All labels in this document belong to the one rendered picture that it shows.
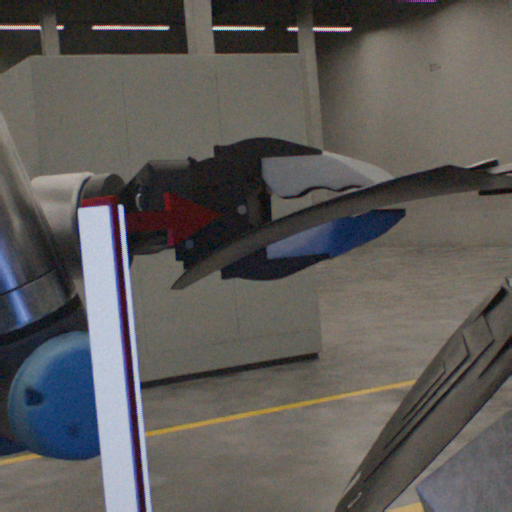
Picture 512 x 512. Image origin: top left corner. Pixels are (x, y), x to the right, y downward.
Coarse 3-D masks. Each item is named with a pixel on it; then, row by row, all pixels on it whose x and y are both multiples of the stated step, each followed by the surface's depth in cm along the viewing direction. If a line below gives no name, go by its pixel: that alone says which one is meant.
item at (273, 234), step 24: (456, 168) 42; (480, 168) 64; (504, 168) 60; (360, 192) 44; (384, 192) 44; (408, 192) 45; (432, 192) 47; (456, 192) 50; (288, 216) 47; (312, 216) 47; (336, 216) 51; (240, 240) 50; (264, 240) 53; (216, 264) 56
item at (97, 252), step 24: (96, 216) 42; (96, 240) 42; (96, 264) 42; (96, 288) 42; (96, 312) 42; (96, 336) 43; (96, 360) 43; (120, 360) 42; (96, 384) 43; (120, 384) 42; (120, 408) 42; (120, 432) 42; (120, 456) 42; (120, 480) 42; (120, 504) 43
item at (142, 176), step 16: (160, 160) 58; (176, 160) 58; (144, 176) 59; (160, 176) 57; (176, 176) 58; (128, 192) 64; (144, 192) 58; (160, 192) 57; (176, 192) 58; (192, 192) 59; (128, 208) 65; (144, 208) 58; (160, 208) 57; (128, 240) 65; (144, 240) 60; (160, 240) 60
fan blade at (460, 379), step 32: (480, 320) 78; (448, 352) 80; (480, 352) 74; (416, 384) 85; (448, 384) 76; (480, 384) 72; (416, 416) 78; (448, 416) 73; (384, 448) 79; (416, 448) 74; (352, 480) 83; (384, 480) 75
